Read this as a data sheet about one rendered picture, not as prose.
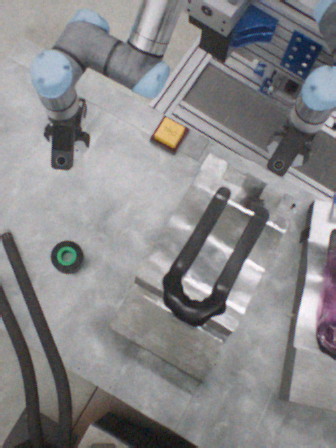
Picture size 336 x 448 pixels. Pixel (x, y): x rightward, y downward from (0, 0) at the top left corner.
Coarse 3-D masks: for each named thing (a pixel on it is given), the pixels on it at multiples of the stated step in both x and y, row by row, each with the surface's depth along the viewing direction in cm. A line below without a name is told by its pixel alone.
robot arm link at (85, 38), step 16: (80, 16) 116; (96, 16) 116; (64, 32) 116; (80, 32) 115; (96, 32) 116; (64, 48) 114; (80, 48) 115; (96, 48) 115; (80, 64) 115; (96, 64) 116
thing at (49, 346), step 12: (12, 240) 151; (12, 252) 149; (12, 264) 147; (24, 276) 146; (24, 288) 144; (36, 300) 143; (36, 312) 141; (36, 324) 140; (48, 336) 138; (48, 348) 137; (48, 360) 136
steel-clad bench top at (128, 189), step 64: (0, 128) 161; (128, 128) 163; (0, 192) 157; (64, 192) 157; (128, 192) 158; (0, 256) 153; (64, 256) 153; (128, 256) 154; (0, 320) 148; (64, 320) 149; (256, 320) 151; (128, 384) 146; (192, 384) 146; (256, 384) 147
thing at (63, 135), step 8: (72, 120) 127; (56, 128) 128; (64, 128) 128; (72, 128) 128; (56, 136) 128; (64, 136) 128; (72, 136) 128; (56, 144) 129; (64, 144) 129; (72, 144) 129; (56, 152) 129; (64, 152) 129; (72, 152) 129; (56, 160) 129; (64, 160) 129; (72, 160) 130; (56, 168) 130; (64, 168) 130
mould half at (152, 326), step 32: (192, 192) 150; (256, 192) 150; (192, 224) 148; (224, 224) 148; (288, 224) 148; (160, 256) 141; (224, 256) 146; (256, 256) 146; (160, 288) 139; (192, 288) 139; (160, 320) 144; (224, 320) 137; (160, 352) 142; (192, 352) 142
